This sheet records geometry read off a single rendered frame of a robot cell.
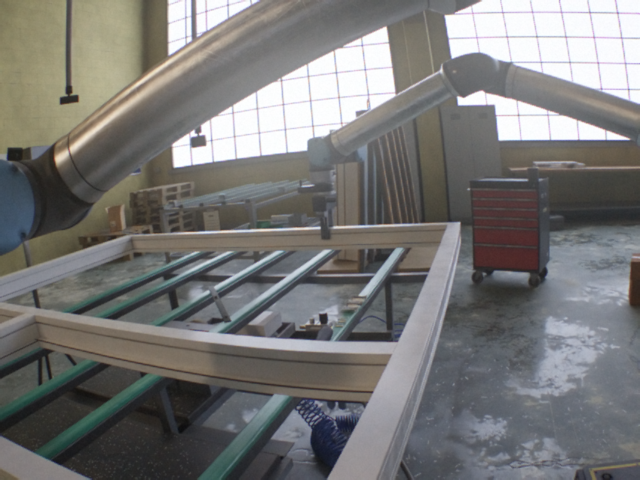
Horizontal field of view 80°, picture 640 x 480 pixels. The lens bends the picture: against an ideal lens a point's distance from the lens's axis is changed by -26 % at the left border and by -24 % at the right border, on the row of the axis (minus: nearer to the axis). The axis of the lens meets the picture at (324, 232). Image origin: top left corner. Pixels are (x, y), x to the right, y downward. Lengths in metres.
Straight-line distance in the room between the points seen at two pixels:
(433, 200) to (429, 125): 1.24
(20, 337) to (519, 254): 3.96
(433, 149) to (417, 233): 6.34
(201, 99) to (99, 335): 0.62
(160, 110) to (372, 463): 0.38
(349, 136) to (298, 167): 7.50
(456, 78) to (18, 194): 1.10
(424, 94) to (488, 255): 3.23
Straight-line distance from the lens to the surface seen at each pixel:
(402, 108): 1.37
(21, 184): 0.47
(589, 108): 1.36
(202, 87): 0.44
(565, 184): 8.54
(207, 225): 5.47
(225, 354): 0.77
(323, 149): 1.49
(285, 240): 1.80
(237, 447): 0.83
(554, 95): 1.37
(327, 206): 1.69
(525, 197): 4.24
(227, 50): 0.44
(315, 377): 0.72
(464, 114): 7.86
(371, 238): 1.70
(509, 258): 4.39
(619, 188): 8.84
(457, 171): 7.87
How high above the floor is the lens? 1.33
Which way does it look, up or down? 10 degrees down
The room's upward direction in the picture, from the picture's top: 5 degrees counter-clockwise
